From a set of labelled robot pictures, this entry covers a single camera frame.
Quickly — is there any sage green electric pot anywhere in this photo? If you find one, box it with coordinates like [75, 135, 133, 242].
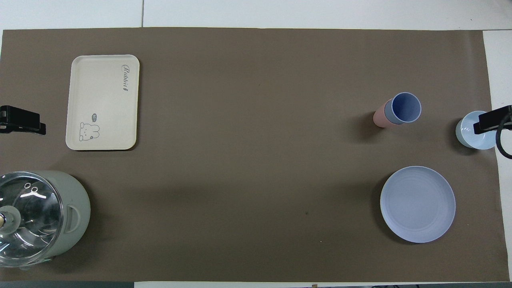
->
[0, 170, 91, 268]

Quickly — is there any glass pot lid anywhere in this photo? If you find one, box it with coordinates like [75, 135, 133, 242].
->
[0, 172, 64, 268]

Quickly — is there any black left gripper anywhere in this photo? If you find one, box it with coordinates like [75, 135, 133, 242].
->
[0, 105, 46, 135]

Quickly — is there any cream rabbit print tray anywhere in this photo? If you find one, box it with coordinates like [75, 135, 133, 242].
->
[66, 54, 140, 151]

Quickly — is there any brown table mat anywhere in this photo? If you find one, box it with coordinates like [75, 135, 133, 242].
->
[0, 27, 510, 282]

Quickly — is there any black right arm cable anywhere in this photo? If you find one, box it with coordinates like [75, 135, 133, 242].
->
[495, 112, 512, 160]

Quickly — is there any light blue bowl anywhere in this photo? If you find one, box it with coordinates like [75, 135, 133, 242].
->
[456, 111, 498, 150]

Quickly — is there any pink plastic cup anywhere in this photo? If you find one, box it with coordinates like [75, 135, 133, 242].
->
[373, 100, 394, 128]

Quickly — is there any lavender blue round plate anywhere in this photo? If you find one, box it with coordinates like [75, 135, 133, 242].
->
[380, 166, 456, 244]

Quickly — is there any blue ribbed plastic cup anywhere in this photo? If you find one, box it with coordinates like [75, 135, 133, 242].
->
[384, 92, 422, 125]

